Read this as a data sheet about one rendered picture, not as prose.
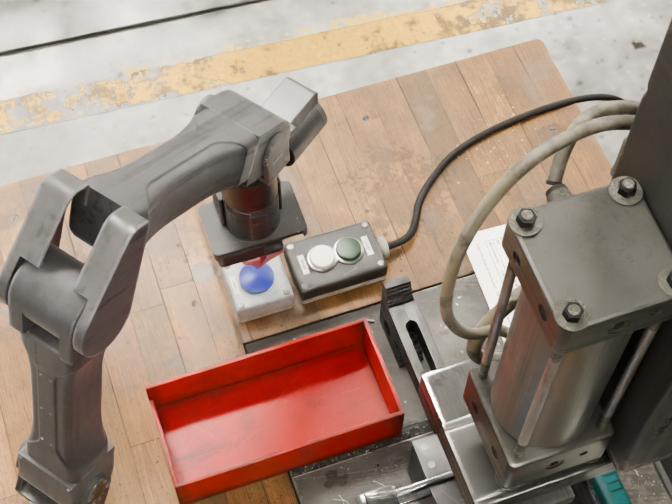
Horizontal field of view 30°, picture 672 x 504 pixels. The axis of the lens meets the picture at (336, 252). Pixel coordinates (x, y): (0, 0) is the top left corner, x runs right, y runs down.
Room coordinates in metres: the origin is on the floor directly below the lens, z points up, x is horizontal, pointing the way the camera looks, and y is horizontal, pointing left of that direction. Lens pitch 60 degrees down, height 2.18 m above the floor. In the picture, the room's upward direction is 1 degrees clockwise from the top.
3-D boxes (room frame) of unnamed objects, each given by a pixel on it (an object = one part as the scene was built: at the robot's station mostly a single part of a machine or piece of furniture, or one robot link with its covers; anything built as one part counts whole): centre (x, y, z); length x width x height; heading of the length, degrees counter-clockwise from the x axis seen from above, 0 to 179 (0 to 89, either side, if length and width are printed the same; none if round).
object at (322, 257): (0.71, 0.02, 0.93); 0.03 x 0.03 x 0.02
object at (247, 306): (0.68, 0.09, 0.90); 0.07 x 0.07 x 0.06; 21
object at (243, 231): (0.68, 0.09, 1.08); 0.10 x 0.07 x 0.07; 110
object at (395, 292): (0.62, -0.08, 0.95); 0.06 x 0.03 x 0.09; 21
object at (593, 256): (0.40, -0.16, 1.37); 0.11 x 0.09 x 0.30; 21
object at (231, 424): (0.52, 0.06, 0.93); 0.25 x 0.12 x 0.06; 111
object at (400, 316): (0.56, -0.10, 0.95); 0.15 x 0.03 x 0.10; 21
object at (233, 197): (0.69, 0.09, 1.14); 0.07 x 0.06 x 0.07; 148
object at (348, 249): (0.72, -0.01, 0.93); 0.03 x 0.03 x 0.02
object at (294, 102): (0.72, 0.07, 1.18); 0.12 x 0.09 x 0.12; 148
